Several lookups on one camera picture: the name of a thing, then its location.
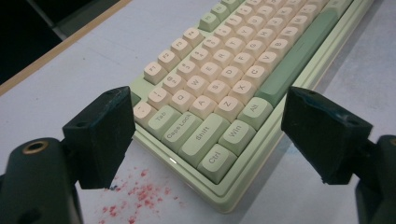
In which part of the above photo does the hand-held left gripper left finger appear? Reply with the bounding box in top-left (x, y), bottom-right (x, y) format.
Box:
top-left (62, 86), bottom-right (136, 190)

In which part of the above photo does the dark metal stand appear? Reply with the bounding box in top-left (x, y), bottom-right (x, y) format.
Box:
top-left (26, 0), bottom-right (122, 41)

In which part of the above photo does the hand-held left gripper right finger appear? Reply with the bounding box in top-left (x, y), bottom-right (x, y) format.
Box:
top-left (280, 86), bottom-right (374, 186)

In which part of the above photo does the green and cream keyboard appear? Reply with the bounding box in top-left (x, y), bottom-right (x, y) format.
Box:
top-left (130, 0), bottom-right (376, 215)

